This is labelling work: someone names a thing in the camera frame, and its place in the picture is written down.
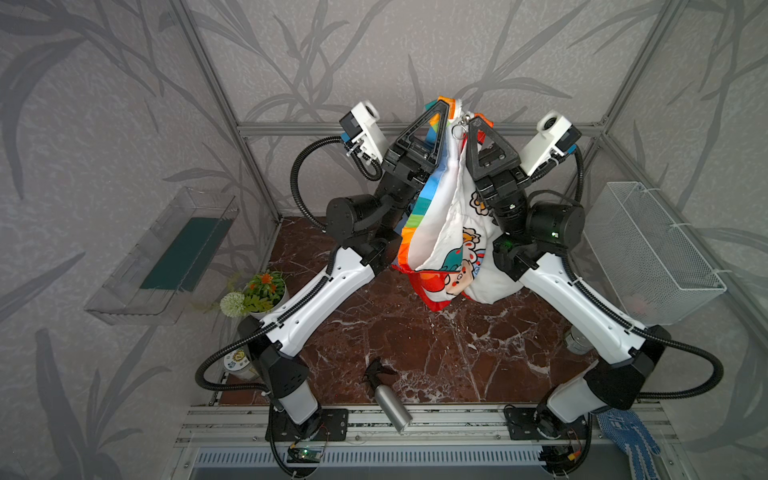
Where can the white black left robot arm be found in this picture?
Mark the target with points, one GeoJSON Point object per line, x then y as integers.
{"type": "Point", "coordinates": [367, 234]}

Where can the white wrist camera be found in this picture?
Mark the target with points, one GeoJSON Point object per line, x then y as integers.
{"type": "Point", "coordinates": [361, 133]}
{"type": "Point", "coordinates": [555, 138]}

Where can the silver spray bottle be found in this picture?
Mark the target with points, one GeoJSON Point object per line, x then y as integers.
{"type": "Point", "coordinates": [384, 396]}

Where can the white colourful children's jacket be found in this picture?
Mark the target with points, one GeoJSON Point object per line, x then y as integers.
{"type": "Point", "coordinates": [447, 239]}

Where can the blue white work glove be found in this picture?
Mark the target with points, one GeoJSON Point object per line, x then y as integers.
{"type": "Point", "coordinates": [630, 435]}

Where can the clear plastic wall shelf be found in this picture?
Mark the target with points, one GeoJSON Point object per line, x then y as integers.
{"type": "Point", "coordinates": [155, 281]}

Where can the small potted flower plant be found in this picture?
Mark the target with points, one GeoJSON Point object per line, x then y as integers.
{"type": "Point", "coordinates": [254, 295]}

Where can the silver metal tin can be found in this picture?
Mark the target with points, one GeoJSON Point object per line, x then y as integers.
{"type": "Point", "coordinates": [576, 342]}

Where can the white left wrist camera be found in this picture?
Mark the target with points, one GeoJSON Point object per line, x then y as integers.
{"type": "Point", "coordinates": [361, 133]}

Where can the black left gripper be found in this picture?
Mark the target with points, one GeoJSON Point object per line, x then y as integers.
{"type": "Point", "coordinates": [410, 159]}

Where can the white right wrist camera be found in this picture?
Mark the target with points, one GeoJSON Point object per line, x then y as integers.
{"type": "Point", "coordinates": [555, 138]}

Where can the white wire mesh basket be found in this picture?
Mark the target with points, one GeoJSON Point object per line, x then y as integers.
{"type": "Point", "coordinates": [658, 275]}

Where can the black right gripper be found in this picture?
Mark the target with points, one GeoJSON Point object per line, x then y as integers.
{"type": "Point", "coordinates": [501, 175]}

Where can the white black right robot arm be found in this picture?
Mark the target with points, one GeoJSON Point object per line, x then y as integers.
{"type": "Point", "coordinates": [533, 249]}

